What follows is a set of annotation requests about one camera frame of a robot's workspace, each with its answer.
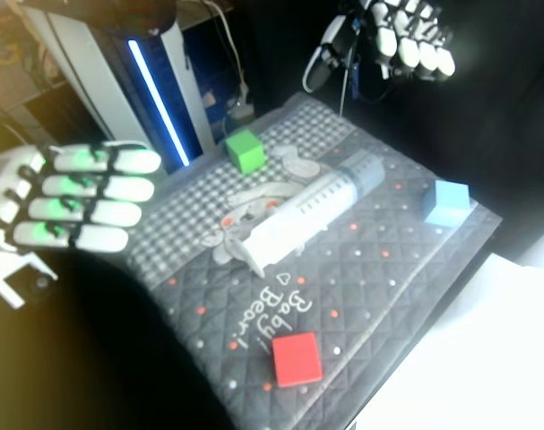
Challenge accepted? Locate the large clear plastic syringe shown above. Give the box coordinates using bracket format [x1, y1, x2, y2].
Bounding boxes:
[229, 154, 387, 279]

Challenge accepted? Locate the grey bear print quilt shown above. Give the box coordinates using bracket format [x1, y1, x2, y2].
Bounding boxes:
[127, 91, 504, 430]

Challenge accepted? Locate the red cube block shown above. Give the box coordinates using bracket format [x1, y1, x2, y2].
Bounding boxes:
[271, 331, 324, 389]

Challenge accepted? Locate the white tower with blue light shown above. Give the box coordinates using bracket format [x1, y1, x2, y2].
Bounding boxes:
[23, 0, 218, 176]

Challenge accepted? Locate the dark blurred robot body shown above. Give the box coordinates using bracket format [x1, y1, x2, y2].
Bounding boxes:
[0, 249, 237, 430]

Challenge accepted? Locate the white power plug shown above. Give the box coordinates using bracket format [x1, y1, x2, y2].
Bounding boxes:
[226, 96, 257, 121]

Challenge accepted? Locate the white cable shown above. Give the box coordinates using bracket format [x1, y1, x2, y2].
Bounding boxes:
[202, 0, 255, 107]

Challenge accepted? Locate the blue cube block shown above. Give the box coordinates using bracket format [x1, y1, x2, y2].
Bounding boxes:
[421, 179, 472, 228]

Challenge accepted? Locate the green cube block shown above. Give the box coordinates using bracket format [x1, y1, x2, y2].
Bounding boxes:
[224, 128, 267, 175]

